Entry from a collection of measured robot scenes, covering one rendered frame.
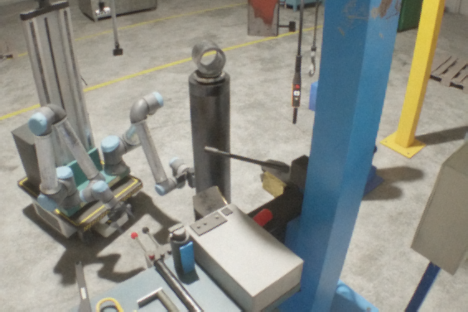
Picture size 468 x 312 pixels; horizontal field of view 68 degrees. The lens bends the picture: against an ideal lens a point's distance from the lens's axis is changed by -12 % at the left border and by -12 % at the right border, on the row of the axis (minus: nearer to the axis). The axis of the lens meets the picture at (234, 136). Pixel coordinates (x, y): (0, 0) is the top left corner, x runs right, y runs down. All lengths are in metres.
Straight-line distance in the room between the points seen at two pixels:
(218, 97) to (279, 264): 0.91
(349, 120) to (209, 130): 0.95
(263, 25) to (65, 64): 1.78
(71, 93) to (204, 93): 1.26
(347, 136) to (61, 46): 2.05
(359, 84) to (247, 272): 0.72
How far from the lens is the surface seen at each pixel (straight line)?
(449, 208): 1.39
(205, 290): 1.47
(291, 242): 1.75
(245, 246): 1.43
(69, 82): 2.86
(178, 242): 1.40
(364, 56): 1.14
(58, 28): 2.74
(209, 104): 1.93
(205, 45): 1.89
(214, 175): 2.17
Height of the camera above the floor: 2.26
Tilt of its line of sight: 32 degrees down
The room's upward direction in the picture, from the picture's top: straight up
